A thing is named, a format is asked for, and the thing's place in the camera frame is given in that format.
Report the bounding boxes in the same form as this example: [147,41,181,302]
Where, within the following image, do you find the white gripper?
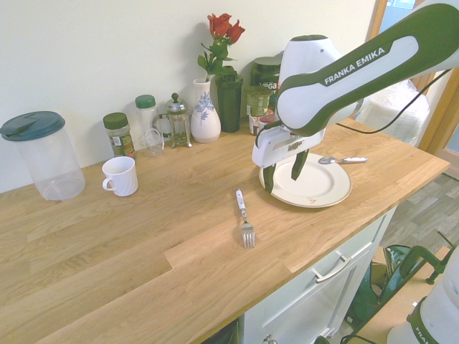
[251,125,326,194]

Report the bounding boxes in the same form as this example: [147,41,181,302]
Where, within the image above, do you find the fork with white handle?
[235,188,257,250]

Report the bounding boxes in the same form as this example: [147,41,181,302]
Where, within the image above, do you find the white plate with gold rim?
[258,152,353,209]

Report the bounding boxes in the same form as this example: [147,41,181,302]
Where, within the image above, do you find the small tub with green lid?
[244,85,275,118]

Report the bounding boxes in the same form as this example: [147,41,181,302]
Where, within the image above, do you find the dark green shaker bottle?
[214,65,244,133]

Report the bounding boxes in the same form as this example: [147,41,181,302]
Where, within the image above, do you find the white vase with blue flowers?
[189,77,222,144]

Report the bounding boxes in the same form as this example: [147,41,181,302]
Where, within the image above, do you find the dark green Vega tub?
[250,54,285,108]

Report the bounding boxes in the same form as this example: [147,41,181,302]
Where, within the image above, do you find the glass french press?
[153,92,194,149]

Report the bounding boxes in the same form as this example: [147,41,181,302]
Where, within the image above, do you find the white kitchen cabinet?
[200,206,399,344]

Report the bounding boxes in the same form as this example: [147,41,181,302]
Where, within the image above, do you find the small clear plastic cup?
[144,128,166,158]

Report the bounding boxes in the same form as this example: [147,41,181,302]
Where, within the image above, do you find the plastic wrapped white bundle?
[358,78,432,148]

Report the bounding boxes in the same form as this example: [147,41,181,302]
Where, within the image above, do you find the clear bottle with green lid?
[134,94,160,151]

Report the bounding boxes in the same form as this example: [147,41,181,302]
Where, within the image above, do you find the green metal clamp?
[397,231,459,285]

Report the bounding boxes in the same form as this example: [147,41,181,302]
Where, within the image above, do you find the red roses bunch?
[197,12,247,83]

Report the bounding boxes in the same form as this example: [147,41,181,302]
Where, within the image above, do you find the white ribbed mug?
[101,156,140,198]

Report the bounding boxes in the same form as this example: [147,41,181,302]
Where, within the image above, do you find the coffee jar with green lid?
[102,112,137,161]

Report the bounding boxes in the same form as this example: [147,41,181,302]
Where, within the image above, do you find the tan wooden robot board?
[353,247,459,344]

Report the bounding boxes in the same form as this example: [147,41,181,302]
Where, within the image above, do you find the large clear container teal lid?
[0,110,87,202]

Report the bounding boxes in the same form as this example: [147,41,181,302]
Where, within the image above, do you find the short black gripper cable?
[255,120,283,145]

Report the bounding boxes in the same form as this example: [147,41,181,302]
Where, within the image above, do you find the spoon with white handle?
[318,156,369,166]

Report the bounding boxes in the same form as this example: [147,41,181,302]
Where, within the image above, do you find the silver drawer handle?
[311,250,352,284]

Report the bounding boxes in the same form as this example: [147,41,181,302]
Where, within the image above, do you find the long black robot cable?
[335,67,453,135]

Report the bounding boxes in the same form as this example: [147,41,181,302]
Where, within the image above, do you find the wooden door frame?
[417,67,459,155]

